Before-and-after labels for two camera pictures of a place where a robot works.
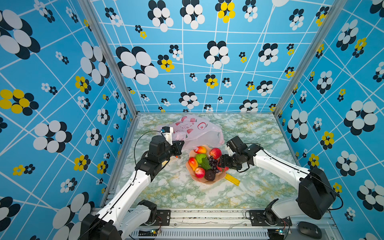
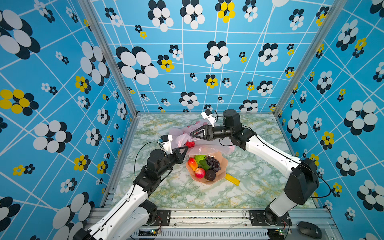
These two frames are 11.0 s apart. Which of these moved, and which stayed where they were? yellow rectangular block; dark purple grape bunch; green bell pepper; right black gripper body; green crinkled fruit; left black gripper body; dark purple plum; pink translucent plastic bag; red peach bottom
Moved: right black gripper body; left black gripper body; pink translucent plastic bag
Stayed: green crinkled fruit; green bell pepper; red peach bottom; dark purple plum; dark purple grape bunch; yellow rectangular block
